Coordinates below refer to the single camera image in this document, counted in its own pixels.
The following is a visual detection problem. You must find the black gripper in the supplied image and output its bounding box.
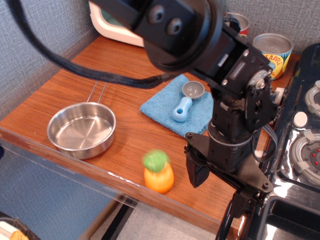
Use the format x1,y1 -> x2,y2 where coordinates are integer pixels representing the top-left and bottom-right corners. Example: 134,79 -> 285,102
184,124 -> 273,219

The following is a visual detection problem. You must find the orange toy carrot green top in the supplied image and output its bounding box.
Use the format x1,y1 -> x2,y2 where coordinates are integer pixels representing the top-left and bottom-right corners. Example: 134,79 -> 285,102
142,149 -> 175,194

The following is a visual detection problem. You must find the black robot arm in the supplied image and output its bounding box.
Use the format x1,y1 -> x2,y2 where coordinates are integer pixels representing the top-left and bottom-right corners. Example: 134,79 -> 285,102
95,0 -> 279,218

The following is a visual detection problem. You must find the teal toy microwave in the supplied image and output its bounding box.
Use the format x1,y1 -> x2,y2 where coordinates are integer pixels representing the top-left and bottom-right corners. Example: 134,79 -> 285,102
88,1 -> 144,48

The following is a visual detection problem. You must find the white stove knob near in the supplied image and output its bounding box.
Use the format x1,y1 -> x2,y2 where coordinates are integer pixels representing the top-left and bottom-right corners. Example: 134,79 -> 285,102
254,150 -> 264,158

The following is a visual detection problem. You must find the black toy stove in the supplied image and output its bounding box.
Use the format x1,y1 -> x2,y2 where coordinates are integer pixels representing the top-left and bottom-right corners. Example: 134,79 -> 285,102
237,43 -> 320,240

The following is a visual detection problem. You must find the blue folded cloth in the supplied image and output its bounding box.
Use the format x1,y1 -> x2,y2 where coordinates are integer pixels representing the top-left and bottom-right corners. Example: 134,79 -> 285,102
139,75 -> 214,137

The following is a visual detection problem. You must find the blue grey measuring scoop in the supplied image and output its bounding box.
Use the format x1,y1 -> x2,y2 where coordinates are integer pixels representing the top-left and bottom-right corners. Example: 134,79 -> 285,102
172,81 -> 205,123

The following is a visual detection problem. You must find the white stove knob far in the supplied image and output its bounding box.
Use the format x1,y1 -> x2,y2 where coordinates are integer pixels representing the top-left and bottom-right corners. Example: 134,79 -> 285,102
274,87 -> 286,105

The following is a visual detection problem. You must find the stainless steel pan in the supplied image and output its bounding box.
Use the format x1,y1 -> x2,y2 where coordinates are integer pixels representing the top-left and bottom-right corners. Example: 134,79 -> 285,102
46,84 -> 117,160

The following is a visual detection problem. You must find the pineapple slices can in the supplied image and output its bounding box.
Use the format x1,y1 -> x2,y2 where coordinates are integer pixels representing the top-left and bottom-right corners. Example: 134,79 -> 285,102
252,33 -> 294,80

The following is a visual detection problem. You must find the tomato sauce can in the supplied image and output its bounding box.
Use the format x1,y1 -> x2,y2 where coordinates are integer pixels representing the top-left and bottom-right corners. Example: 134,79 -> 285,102
224,12 -> 251,38

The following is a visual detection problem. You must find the clear acrylic table guard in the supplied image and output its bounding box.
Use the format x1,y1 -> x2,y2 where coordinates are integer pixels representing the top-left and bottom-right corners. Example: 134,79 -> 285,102
0,129 -> 220,240

